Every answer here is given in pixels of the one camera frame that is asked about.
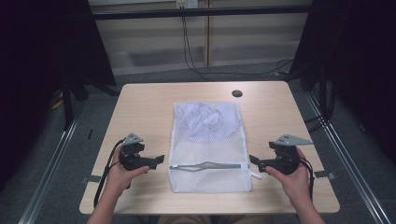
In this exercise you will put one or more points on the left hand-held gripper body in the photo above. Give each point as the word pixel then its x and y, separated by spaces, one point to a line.
pixel 132 160

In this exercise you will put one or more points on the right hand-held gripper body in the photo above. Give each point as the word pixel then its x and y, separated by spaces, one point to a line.
pixel 285 161

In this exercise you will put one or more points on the white mesh laundry bag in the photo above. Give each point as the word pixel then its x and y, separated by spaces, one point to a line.
pixel 208 152

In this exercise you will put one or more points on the person's left hand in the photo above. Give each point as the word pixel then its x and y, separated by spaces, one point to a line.
pixel 120 180

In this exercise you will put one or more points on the person's right hand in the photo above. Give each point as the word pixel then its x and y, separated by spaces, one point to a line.
pixel 295 186

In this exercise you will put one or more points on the grey tape strip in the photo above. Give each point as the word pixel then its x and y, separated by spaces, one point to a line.
pixel 325 174
pixel 91 179

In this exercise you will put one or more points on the white garment inside mesh bag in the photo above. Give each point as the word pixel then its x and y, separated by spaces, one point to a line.
pixel 207 119

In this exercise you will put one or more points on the round black table grommet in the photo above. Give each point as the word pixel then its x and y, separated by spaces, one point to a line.
pixel 237 93

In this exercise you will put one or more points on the black stand leg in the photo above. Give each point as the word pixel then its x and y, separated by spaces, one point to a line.
pixel 67 105

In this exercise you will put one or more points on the black curtain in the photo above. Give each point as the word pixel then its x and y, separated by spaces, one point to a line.
pixel 358 62
pixel 37 62

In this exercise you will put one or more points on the aluminium floor rail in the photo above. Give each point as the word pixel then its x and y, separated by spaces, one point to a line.
pixel 345 161
pixel 51 165

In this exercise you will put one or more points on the black horizontal frame bar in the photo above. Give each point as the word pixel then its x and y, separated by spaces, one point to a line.
pixel 199 12

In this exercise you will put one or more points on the white wall socket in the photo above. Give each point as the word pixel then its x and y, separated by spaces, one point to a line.
pixel 186 3

